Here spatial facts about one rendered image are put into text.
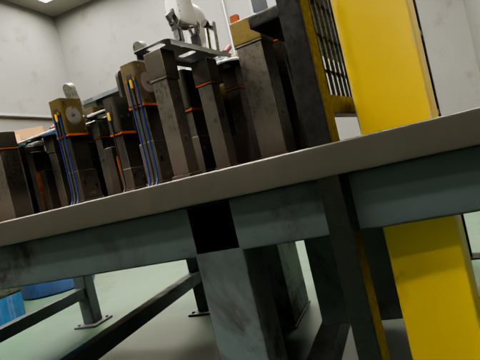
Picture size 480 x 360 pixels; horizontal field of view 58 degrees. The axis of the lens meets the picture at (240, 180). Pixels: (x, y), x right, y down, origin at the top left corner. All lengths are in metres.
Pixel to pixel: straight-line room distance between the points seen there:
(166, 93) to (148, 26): 10.93
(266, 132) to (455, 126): 0.65
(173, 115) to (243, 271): 0.44
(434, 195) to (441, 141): 0.08
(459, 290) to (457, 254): 0.05
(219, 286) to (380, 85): 0.37
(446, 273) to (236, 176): 0.32
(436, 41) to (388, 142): 9.58
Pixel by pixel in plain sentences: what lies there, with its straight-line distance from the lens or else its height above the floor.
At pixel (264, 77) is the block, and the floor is 0.90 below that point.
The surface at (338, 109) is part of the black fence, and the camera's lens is 0.61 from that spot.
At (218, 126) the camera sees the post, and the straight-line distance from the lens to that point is 1.11.
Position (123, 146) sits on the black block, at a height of 0.84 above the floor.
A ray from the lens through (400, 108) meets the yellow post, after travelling 0.65.
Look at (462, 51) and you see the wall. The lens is 10.10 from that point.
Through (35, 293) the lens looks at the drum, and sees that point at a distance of 4.32.
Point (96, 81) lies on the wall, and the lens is 12.59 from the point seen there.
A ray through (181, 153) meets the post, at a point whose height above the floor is 0.76.
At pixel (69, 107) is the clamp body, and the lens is 1.51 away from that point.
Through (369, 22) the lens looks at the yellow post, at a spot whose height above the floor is 0.85.
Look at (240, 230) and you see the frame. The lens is 0.62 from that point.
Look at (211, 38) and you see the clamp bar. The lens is 1.58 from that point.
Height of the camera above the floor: 0.69
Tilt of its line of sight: 1 degrees down
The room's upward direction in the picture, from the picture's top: 13 degrees counter-clockwise
